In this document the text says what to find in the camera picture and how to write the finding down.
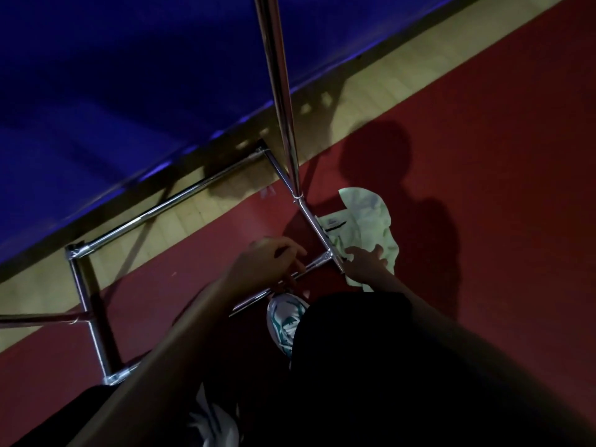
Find person's left grey shoe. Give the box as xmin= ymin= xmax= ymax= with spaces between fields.
xmin=188 ymin=384 xmax=243 ymax=447

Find pale green towel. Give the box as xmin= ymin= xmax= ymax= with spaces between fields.
xmin=316 ymin=187 xmax=400 ymax=293

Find person's right hand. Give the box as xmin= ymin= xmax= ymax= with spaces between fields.
xmin=343 ymin=244 xmax=393 ymax=288

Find person's right grey shoe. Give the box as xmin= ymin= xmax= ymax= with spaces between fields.
xmin=266 ymin=292 xmax=310 ymax=359

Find person's left hand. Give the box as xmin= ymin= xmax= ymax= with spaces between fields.
xmin=225 ymin=236 xmax=309 ymax=297

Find person's grey shoe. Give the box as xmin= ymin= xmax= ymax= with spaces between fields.
xmin=188 ymin=384 xmax=243 ymax=447
xmin=266 ymin=292 xmax=310 ymax=359

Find person's right forearm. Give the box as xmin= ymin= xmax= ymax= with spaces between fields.
xmin=372 ymin=274 xmax=596 ymax=447

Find person's left forearm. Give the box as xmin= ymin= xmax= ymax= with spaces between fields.
xmin=67 ymin=276 xmax=261 ymax=447

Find metal drying rack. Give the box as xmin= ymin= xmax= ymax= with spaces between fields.
xmin=0 ymin=0 xmax=348 ymax=386

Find person's black trousers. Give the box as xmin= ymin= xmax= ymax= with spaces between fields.
xmin=11 ymin=291 xmax=596 ymax=447

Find blue banner with white print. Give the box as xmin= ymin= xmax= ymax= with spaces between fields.
xmin=0 ymin=0 xmax=462 ymax=266

